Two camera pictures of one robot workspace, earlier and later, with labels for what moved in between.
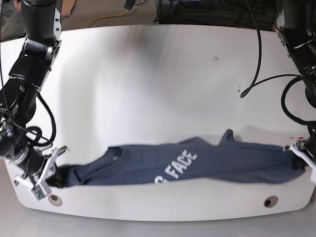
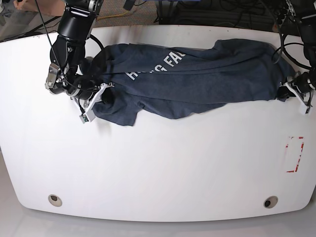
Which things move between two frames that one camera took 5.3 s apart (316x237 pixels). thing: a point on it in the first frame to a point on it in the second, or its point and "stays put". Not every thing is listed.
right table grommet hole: x=270 y=201 stays put
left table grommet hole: x=55 y=200 stays put
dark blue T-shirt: x=196 y=160 to x=167 y=81
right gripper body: x=310 y=144 to x=300 y=80
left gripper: x=15 y=146 to x=58 y=81
